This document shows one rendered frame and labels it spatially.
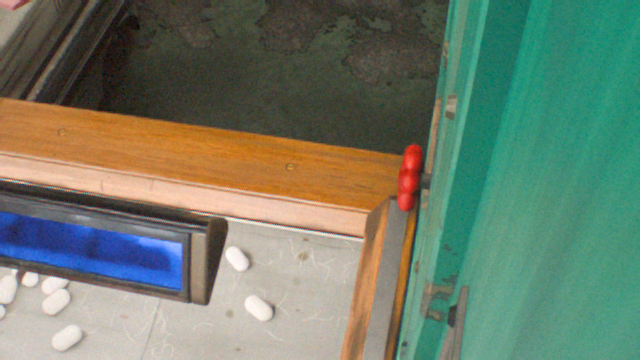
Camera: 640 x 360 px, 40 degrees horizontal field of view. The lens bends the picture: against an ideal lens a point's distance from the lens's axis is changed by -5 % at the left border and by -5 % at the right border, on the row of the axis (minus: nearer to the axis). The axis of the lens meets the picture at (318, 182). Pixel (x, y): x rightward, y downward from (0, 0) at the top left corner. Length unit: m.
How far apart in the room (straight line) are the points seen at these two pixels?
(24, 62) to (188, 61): 0.56
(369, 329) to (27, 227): 0.37
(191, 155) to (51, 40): 0.78
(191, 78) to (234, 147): 1.07
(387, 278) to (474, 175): 0.73
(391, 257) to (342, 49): 1.33
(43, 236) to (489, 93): 0.60
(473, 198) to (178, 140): 0.95
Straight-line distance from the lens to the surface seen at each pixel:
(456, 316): 0.24
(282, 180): 1.14
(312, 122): 2.13
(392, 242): 0.99
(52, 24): 1.91
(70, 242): 0.76
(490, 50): 0.20
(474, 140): 0.23
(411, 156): 0.56
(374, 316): 0.95
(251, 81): 2.21
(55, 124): 1.24
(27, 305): 1.14
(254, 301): 1.07
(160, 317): 1.10
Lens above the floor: 1.73
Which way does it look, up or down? 58 degrees down
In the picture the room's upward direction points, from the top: 1 degrees counter-clockwise
